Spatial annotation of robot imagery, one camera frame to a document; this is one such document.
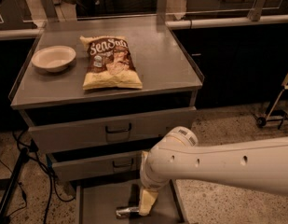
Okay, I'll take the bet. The grey metal drawer cabinet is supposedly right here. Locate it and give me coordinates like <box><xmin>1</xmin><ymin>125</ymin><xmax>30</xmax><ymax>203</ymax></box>
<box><xmin>11</xmin><ymin>16</ymin><xmax>202</xmax><ymax>224</ymax></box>

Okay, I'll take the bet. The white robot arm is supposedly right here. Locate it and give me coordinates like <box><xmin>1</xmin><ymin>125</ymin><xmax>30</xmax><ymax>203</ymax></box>
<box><xmin>139</xmin><ymin>126</ymin><xmax>288</xmax><ymax>216</ymax></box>

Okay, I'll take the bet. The silver redbull can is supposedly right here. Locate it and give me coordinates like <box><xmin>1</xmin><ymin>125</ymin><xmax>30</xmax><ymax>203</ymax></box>
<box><xmin>116</xmin><ymin>206</ymin><xmax>139</xmax><ymax>219</ymax></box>

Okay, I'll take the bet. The white paper bowl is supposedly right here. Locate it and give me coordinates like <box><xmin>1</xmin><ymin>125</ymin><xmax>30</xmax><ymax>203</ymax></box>
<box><xmin>32</xmin><ymin>46</ymin><xmax>76</xmax><ymax>73</ymax></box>

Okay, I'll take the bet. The white counter rail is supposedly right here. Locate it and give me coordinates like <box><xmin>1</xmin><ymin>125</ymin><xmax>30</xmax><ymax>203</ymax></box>
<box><xmin>166</xmin><ymin>15</ymin><xmax>288</xmax><ymax>30</ymax></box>

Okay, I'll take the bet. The black floor cable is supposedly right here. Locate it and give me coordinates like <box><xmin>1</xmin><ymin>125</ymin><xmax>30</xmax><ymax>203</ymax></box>
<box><xmin>0</xmin><ymin>129</ymin><xmax>76</xmax><ymax>224</ymax></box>

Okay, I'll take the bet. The black tripod leg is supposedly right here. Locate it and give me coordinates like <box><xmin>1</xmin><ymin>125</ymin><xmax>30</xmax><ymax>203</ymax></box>
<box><xmin>0</xmin><ymin>148</ymin><xmax>28</xmax><ymax>224</ymax></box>

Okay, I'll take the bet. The wheeled cart frame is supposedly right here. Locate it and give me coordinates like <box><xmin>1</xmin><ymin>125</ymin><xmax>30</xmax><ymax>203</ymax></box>
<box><xmin>256</xmin><ymin>72</ymin><xmax>288</xmax><ymax>129</ymax></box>

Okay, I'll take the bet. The bottom open grey drawer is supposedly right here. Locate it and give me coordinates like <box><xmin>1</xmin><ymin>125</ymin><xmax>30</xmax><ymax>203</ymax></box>
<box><xmin>75</xmin><ymin>171</ymin><xmax>188</xmax><ymax>224</ymax></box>

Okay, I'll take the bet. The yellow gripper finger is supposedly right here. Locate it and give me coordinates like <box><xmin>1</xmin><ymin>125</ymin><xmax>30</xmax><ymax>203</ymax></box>
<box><xmin>139</xmin><ymin>188</ymin><xmax>158</xmax><ymax>216</ymax></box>

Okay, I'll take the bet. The top grey drawer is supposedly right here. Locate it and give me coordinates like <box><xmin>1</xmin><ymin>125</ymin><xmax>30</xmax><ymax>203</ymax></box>
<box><xmin>29</xmin><ymin>106</ymin><xmax>196</xmax><ymax>153</ymax></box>

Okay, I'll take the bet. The sea salt chips bag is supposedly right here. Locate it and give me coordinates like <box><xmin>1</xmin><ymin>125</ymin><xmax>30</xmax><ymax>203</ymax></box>
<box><xmin>80</xmin><ymin>35</ymin><xmax>143</xmax><ymax>91</ymax></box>

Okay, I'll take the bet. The middle grey drawer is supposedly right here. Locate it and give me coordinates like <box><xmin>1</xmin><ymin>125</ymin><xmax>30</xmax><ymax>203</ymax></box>
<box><xmin>52</xmin><ymin>139</ymin><xmax>154</xmax><ymax>181</ymax></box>

